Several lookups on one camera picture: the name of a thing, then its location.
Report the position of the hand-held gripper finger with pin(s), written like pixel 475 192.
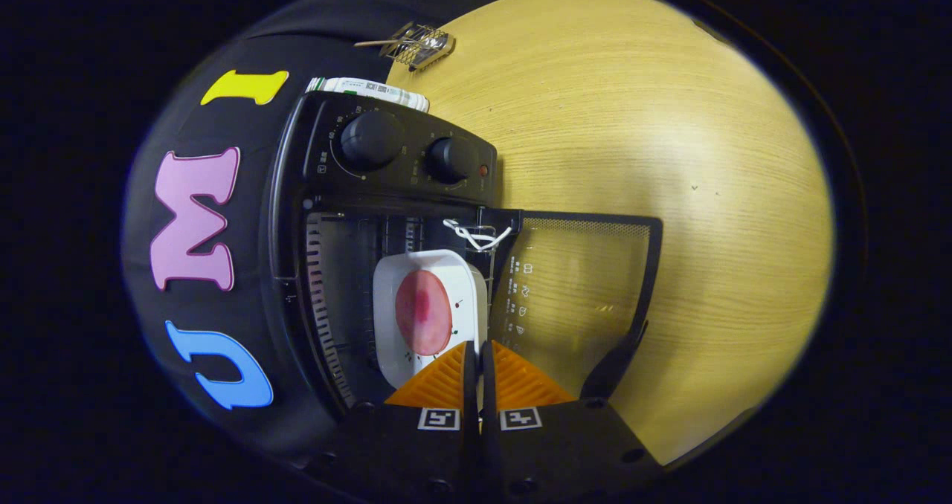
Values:
pixel 487 385
pixel 471 385

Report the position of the pink round ham slice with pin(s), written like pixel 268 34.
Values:
pixel 424 311

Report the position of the white square plate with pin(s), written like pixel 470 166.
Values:
pixel 387 325

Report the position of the black toaster oven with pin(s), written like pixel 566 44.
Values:
pixel 401 177

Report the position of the white bottle with green label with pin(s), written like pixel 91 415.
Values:
pixel 372 89

